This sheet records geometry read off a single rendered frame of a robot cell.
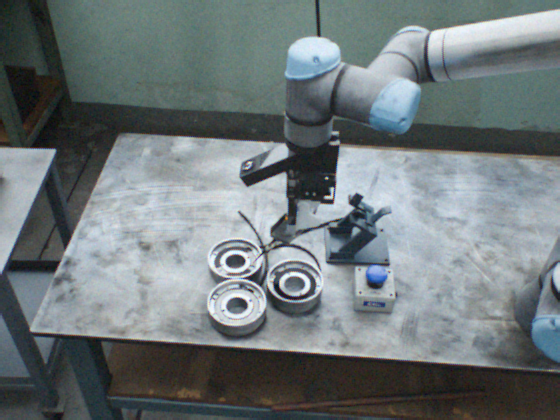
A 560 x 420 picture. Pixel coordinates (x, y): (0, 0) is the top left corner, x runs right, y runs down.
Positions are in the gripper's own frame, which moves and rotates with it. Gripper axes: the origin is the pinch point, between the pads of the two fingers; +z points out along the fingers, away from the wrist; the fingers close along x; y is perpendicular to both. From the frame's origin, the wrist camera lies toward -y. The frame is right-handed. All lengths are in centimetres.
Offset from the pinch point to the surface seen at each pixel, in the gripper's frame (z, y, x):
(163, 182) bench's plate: 13.2, -28.5, 26.0
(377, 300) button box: 9.6, 16.4, -8.8
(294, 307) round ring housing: 10.6, 1.4, -10.3
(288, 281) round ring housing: 11.5, 0.3, -3.5
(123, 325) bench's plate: 13.2, -29.1, -13.6
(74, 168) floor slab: 93, -92, 126
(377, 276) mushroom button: 5.8, 16.1, -6.4
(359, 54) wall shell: 49, 30, 155
